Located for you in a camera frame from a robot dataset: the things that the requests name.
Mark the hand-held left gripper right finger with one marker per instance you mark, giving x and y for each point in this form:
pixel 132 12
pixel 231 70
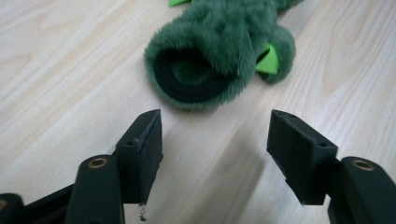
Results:
pixel 302 165

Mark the green plush toy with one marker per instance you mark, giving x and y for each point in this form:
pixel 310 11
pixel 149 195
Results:
pixel 214 40

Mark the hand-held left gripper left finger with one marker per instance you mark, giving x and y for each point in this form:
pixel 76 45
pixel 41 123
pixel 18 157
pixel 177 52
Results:
pixel 140 168

